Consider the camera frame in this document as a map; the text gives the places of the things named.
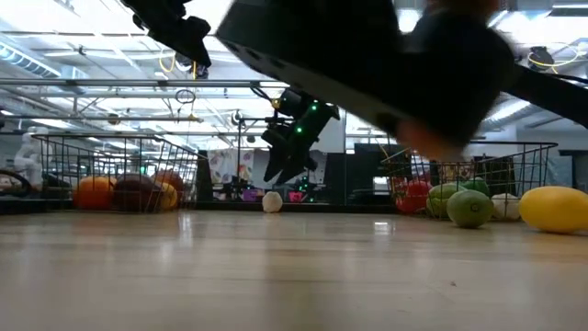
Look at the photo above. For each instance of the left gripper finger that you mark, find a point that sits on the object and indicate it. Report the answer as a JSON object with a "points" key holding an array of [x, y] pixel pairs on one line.
{"points": [[195, 41]]}

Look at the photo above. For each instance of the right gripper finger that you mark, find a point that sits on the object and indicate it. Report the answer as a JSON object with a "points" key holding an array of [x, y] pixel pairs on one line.
{"points": [[274, 161], [298, 167]]}

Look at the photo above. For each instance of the red and yellow apple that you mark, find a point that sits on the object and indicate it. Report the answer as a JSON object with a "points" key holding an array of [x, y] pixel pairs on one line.
{"points": [[170, 178]]}

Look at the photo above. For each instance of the orange citrus fruit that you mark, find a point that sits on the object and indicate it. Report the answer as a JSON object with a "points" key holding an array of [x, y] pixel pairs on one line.
{"points": [[168, 197]]}

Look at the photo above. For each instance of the red bell pepper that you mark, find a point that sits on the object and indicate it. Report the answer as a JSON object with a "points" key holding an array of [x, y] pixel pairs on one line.
{"points": [[413, 197]]}

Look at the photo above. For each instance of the light green chayote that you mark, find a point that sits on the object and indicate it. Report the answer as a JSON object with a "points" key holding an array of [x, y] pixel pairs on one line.
{"points": [[438, 195]]}

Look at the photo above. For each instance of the dark red apple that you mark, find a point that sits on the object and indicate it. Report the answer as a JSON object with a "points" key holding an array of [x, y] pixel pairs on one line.
{"points": [[135, 193]]}

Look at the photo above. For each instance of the green lime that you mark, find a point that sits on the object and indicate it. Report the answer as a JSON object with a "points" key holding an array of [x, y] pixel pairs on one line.
{"points": [[469, 209]]}

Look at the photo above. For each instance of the green bell pepper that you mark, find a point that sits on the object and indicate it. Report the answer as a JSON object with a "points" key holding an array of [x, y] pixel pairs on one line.
{"points": [[478, 185]]}

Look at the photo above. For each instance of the orange persimmon green calyx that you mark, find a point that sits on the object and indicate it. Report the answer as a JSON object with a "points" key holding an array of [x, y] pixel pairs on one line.
{"points": [[94, 193]]}

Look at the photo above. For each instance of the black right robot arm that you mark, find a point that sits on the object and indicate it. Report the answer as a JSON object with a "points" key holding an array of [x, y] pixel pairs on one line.
{"points": [[367, 60]]}

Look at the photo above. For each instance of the pink bin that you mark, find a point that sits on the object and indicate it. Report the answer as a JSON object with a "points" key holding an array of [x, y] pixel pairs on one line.
{"points": [[296, 197], [250, 195]]}

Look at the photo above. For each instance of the white building column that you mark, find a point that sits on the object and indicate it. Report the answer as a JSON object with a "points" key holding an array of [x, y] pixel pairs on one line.
{"points": [[331, 135]]}

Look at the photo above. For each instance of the floral print banner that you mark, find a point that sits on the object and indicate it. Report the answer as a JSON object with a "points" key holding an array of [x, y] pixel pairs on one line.
{"points": [[229, 165]]}

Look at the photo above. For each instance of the small round ceiling reel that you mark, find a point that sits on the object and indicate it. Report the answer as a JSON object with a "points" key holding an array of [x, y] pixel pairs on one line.
{"points": [[236, 117]]}

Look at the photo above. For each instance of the floral patterned cloth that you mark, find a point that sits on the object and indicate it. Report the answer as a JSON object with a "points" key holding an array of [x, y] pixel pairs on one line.
{"points": [[455, 171]]}

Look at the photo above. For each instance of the white humanoid figure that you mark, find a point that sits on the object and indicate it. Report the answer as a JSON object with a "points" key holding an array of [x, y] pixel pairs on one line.
{"points": [[28, 156]]}

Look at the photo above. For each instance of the yellow lemon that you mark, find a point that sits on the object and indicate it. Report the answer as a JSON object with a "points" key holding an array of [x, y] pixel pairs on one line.
{"points": [[553, 209]]}

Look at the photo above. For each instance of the black frame rig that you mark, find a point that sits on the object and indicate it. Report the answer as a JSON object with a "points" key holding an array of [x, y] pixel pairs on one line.
{"points": [[250, 119]]}

